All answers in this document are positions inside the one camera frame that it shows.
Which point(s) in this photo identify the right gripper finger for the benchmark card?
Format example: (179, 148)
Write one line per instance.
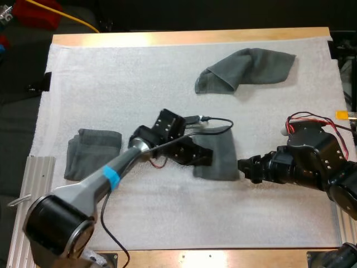
(249, 163)
(256, 176)

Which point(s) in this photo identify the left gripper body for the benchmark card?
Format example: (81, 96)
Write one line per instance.
(182, 150)

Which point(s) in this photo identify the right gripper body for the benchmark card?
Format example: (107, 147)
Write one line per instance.
(280, 167)

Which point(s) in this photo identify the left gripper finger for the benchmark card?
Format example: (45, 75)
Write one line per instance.
(206, 153)
(203, 163)

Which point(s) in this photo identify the half-folded grey-green towel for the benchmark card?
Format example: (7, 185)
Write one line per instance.
(223, 156)

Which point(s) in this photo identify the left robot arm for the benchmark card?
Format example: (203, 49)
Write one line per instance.
(83, 190)

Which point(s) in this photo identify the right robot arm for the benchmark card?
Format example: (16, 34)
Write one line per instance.
(309, 145)

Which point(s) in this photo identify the crumpled grey-green towel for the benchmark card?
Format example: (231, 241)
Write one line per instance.
(251, 69)

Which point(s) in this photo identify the folded grey-green towel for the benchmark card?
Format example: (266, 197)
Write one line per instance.
(89, 153)

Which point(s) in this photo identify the dark clamp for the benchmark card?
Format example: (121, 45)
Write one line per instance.
(42, 82)

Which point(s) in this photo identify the silver metal lever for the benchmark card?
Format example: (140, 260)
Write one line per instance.
(19, 200)

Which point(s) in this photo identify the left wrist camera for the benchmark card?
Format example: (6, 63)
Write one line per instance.
(192, 120)

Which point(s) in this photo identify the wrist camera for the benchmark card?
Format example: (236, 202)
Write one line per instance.
(192, 120)
(284, 130)

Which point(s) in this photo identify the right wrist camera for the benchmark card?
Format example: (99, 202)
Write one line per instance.
(284, 130)

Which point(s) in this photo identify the ribbed aluminium rail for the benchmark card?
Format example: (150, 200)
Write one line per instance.
(30, 178)
(340, 226)

